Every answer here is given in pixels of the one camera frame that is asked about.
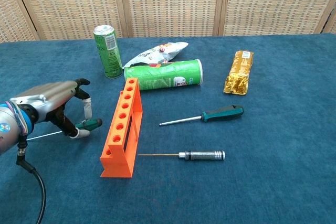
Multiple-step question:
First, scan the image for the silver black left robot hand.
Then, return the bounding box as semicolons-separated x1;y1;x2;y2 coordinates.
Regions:
9;78;92;140

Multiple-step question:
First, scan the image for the small green-handled screwdriver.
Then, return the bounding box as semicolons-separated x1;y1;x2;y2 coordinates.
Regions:
26;118;103;141

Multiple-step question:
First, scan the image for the orange tool rack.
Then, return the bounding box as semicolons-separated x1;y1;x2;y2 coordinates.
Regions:
100;77;144;178

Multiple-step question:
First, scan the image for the silver metal precision screwdriver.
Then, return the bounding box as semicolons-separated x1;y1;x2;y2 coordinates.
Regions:
138;150;226;162

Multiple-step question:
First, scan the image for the green drink can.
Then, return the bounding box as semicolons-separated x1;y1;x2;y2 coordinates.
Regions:
93;24;123;79

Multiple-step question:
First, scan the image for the green chips tube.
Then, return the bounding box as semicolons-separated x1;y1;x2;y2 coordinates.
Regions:
124;58;204;91

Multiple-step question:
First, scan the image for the white snack bag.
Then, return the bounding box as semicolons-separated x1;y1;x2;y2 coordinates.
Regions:
122;41;190;69

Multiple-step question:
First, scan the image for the woven bamboo folding screen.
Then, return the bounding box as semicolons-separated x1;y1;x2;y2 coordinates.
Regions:
0;0;336;44

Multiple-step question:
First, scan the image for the gold foil snack packet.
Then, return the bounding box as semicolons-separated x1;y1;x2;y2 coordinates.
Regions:
223;50;255;96

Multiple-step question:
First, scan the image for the blue felt table cover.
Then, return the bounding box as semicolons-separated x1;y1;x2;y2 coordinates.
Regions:
0;33;336;224

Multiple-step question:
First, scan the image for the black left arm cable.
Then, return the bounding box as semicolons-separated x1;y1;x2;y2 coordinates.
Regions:
16;134;47;224

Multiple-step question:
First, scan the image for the large teal-handled screwdriver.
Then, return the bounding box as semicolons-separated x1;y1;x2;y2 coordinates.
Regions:
159;104;244;127

